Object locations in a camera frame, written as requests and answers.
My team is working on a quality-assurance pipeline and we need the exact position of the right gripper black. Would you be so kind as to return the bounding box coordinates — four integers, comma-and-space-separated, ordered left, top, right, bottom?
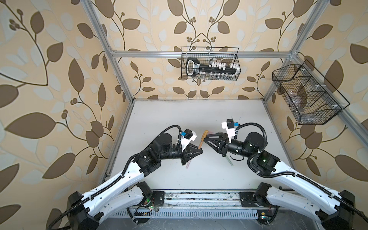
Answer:
205, 133, 255, 161

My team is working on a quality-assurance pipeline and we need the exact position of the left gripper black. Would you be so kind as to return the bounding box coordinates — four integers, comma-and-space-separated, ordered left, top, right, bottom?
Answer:
157, 143, 203, 165

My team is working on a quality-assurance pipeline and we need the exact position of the brown fountain pen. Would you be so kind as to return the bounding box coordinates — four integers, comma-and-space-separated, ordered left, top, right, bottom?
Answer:
198, 130, 209, 149

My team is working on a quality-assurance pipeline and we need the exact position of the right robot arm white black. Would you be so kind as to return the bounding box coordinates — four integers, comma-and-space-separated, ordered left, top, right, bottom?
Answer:
204, 119, 368, 230

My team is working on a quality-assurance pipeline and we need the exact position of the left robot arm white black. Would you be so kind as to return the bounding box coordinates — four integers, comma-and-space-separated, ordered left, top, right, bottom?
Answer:
47, 125, 203, 230

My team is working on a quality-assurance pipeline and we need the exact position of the black socket holder tool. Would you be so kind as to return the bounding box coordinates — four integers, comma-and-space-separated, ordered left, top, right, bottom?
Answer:
184, 57, 241, 77

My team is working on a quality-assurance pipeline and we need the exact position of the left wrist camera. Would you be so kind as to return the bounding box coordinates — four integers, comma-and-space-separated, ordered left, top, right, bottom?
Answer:
179, 129, 197, 151

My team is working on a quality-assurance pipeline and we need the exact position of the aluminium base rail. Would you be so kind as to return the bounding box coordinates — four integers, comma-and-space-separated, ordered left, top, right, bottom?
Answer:
83, 189, 302, 220

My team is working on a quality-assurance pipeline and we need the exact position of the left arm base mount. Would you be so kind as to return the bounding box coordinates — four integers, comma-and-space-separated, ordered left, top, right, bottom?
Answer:
133, 190, 165, 208

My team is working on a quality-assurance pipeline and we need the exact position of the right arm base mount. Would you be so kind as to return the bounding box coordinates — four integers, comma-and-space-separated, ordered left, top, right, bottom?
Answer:
239, 191, 277, 209

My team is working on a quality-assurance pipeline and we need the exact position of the rear wire basket black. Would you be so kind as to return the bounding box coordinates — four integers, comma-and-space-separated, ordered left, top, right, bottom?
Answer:
181, 46, 241, 81

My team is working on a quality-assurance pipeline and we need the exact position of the side wire basket black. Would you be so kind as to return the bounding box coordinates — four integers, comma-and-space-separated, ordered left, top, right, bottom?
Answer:
272, 59, 350, 125

